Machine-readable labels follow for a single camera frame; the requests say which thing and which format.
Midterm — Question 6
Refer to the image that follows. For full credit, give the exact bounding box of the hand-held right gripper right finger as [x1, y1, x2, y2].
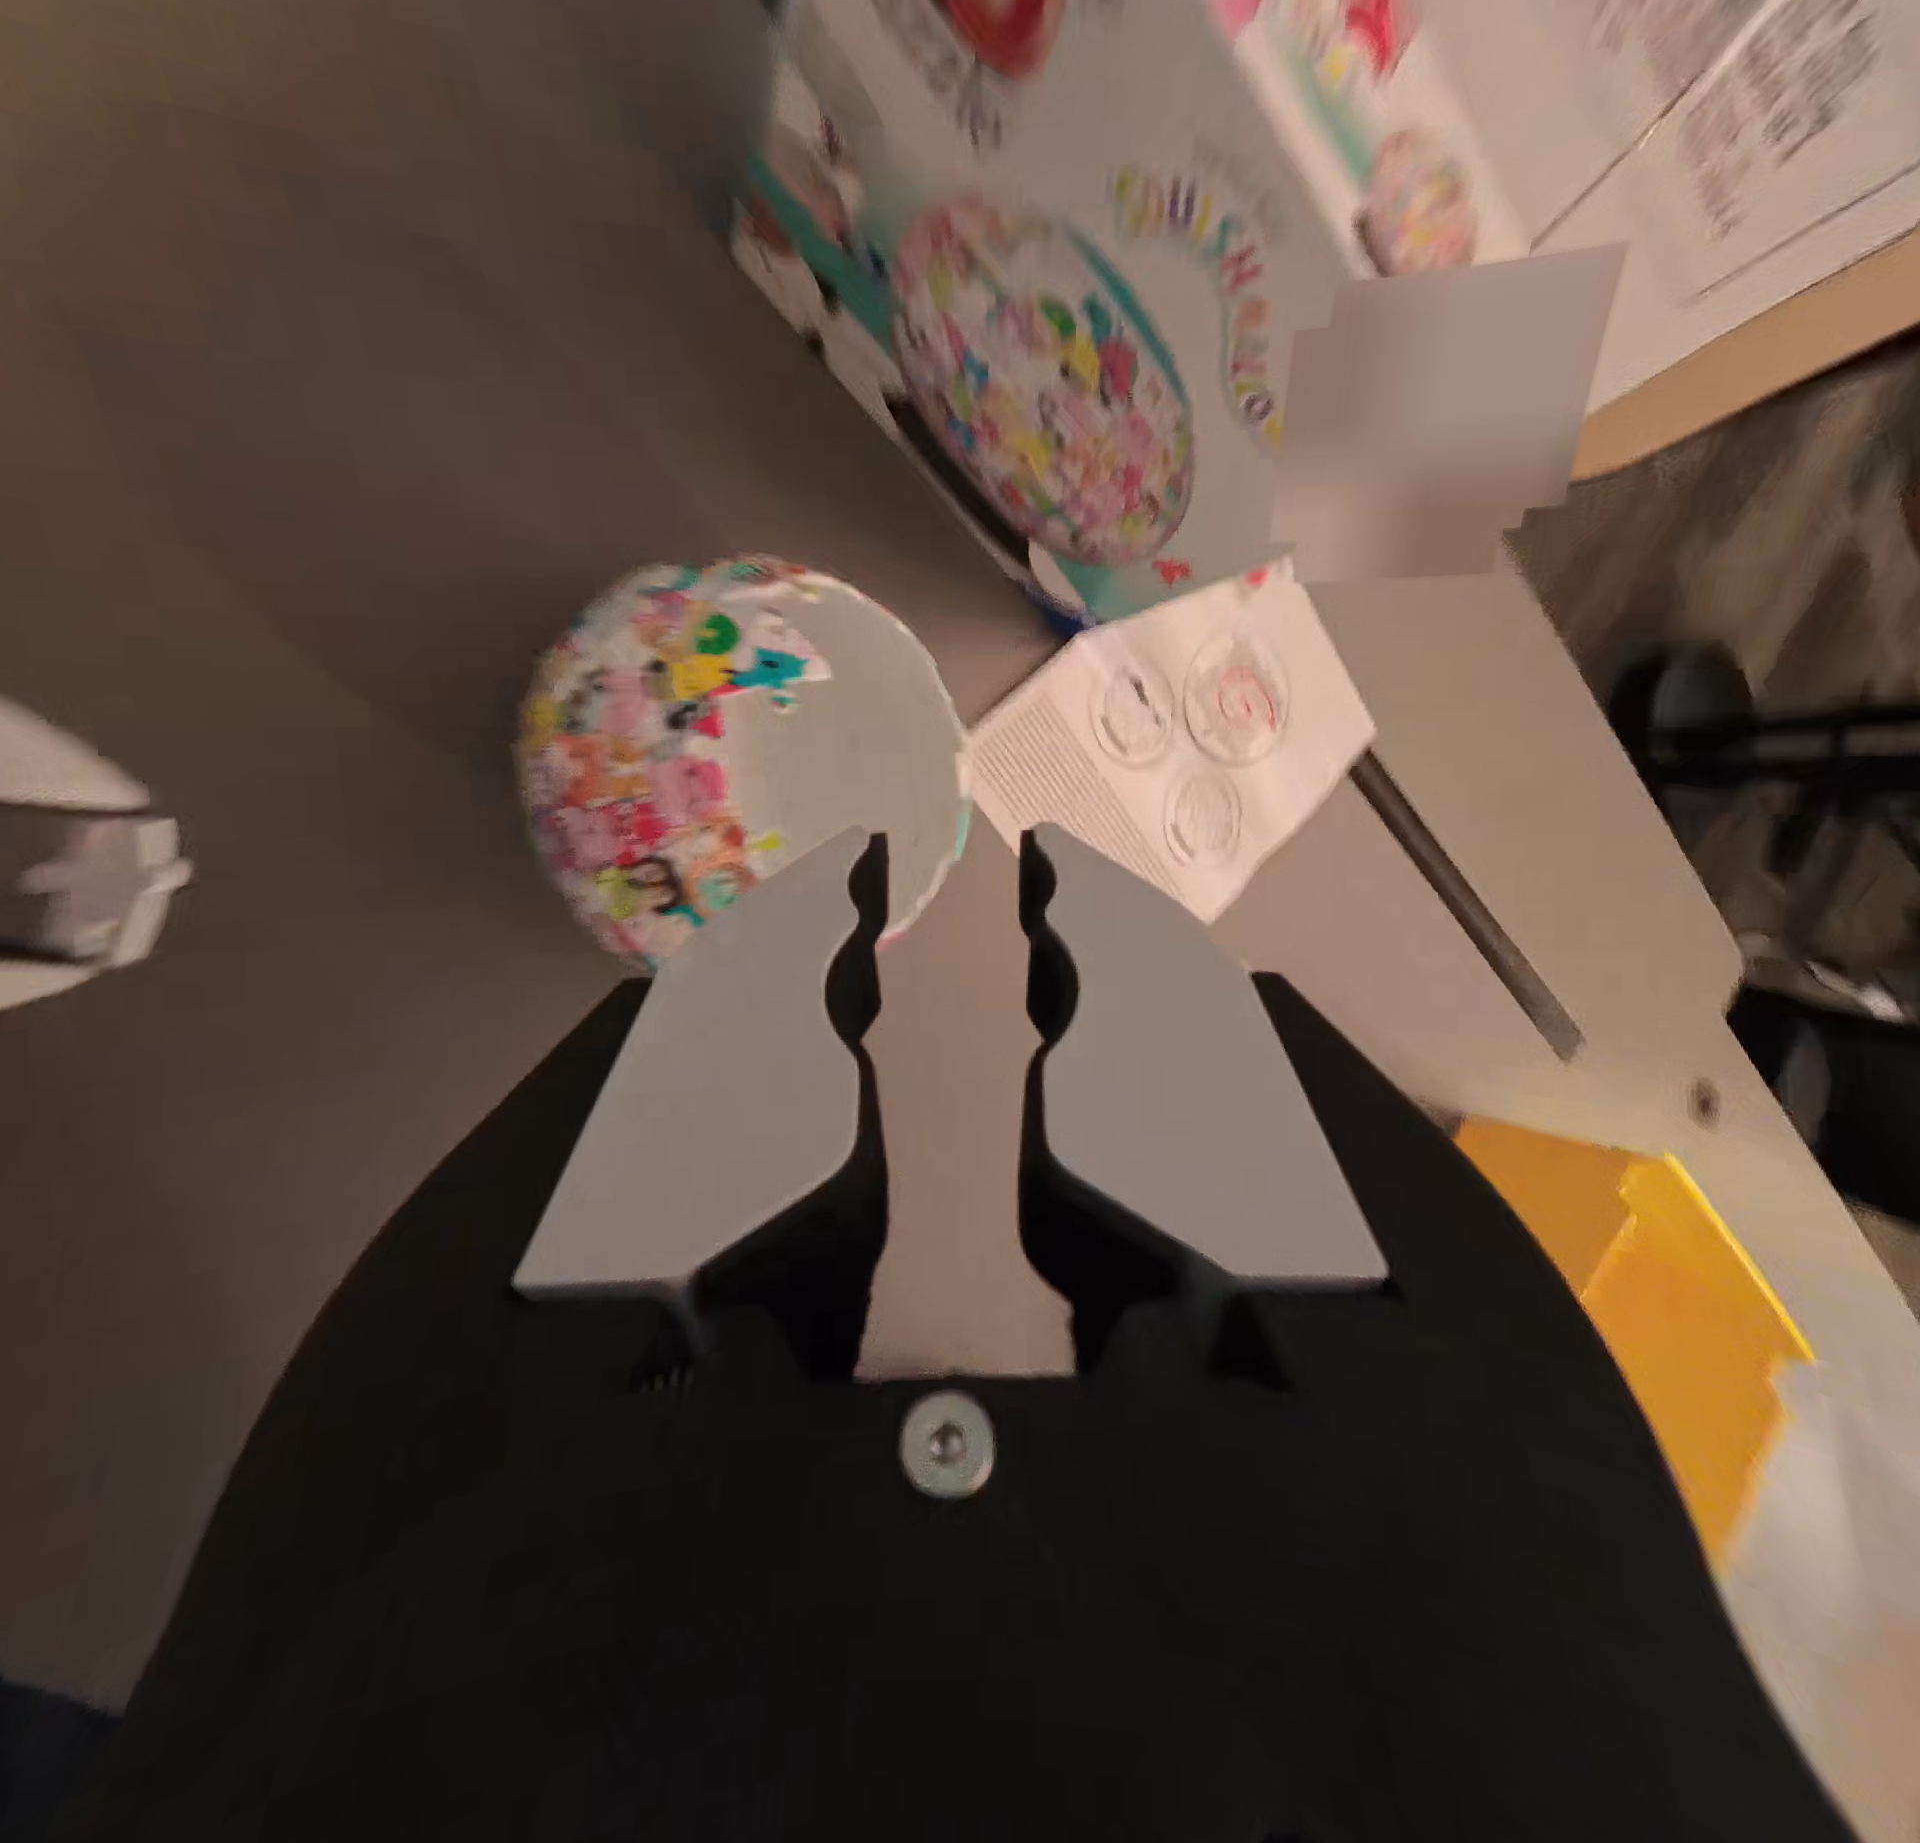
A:
[1016, 823, 1391, 1345]

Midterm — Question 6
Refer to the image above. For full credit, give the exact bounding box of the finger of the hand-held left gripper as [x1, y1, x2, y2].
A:
[0, 695, 159, 825]
[0, 817, 194, 1011]

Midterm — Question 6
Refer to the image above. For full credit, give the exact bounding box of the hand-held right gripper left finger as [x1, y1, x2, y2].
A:
[509, 823, 891, 1345]

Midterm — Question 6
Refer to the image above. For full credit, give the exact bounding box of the colourful puzzle ball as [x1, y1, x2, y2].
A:
[513, 555, 974, 971]

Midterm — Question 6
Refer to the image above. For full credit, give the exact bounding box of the printed puzzle box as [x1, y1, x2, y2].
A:
[729, 0, 1502, 629]

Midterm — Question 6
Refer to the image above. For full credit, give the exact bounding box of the white paper leaflet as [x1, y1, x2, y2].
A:
[966, 559, 1380, 927]

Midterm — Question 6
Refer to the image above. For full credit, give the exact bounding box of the yellow plastic bin stack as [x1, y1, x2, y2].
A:
[1453, 1115, 1817, 1574]

